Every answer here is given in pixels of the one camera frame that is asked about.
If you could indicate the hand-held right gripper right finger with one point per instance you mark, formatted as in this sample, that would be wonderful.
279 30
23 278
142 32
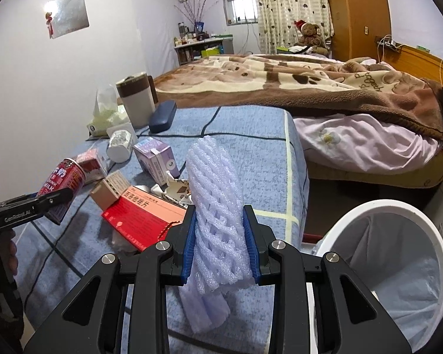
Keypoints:
253 243

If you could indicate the small brown cardboard box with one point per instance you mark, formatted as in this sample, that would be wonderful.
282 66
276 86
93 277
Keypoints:
107 191

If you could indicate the white trash bin with liner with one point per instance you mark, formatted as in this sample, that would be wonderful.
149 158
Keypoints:
391 265

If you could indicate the dark blue glasses case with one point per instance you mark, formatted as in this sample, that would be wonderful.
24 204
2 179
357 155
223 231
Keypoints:
162 116

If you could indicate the green storage box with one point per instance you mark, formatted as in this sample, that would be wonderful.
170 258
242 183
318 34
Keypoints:
211 51

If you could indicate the person's left forearm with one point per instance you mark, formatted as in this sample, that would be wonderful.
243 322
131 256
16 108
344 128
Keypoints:
2 324

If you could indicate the pale green tissue pack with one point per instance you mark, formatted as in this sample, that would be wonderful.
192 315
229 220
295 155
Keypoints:
107 118

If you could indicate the purple drink carton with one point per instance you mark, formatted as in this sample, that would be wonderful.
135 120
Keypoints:
151 155

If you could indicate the wooden headboard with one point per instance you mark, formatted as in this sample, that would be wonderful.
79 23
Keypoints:
421 57

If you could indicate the silver wall poster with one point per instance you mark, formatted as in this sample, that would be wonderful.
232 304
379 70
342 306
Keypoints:
68 14

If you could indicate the red drink can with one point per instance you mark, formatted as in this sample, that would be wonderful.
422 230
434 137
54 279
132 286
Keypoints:
64 177

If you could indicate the brown teddy bear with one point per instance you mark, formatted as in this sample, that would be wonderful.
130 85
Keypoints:
310 33

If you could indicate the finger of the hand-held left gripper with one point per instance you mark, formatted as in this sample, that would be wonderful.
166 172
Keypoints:
29 206

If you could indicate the pink white drink carton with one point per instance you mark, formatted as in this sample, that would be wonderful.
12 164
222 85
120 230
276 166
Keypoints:
92 167

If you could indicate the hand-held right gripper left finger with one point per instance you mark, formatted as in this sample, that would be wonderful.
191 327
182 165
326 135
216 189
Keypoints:
190 243

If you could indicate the flower branches in blue vase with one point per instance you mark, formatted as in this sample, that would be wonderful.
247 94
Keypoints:
198 26

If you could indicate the cluster of bottles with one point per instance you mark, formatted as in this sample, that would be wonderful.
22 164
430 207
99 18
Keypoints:
186 33

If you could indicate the white foam fruit net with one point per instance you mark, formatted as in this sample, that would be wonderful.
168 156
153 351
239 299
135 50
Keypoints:
214 191

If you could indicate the wooden wardrobe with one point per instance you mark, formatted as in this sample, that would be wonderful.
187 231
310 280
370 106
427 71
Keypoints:
358 7

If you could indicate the person's left hand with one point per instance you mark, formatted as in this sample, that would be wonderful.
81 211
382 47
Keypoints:
12 261

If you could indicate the pink bed sheet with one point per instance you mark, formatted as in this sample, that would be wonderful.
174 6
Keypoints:
373 143

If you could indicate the power strip with plugs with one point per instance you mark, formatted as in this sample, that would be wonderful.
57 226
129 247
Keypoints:
389 42

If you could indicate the white brown thermos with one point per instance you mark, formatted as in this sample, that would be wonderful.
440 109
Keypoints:
136 103

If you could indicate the barred window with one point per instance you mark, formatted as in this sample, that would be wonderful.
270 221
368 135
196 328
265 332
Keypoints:
240 7

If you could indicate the flat red box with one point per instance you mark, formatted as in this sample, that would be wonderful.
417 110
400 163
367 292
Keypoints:
140 217

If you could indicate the brown printed blanket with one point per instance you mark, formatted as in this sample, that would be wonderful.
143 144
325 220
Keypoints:
280 81

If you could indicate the white desk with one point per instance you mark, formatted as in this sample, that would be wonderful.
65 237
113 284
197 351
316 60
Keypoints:
225 46

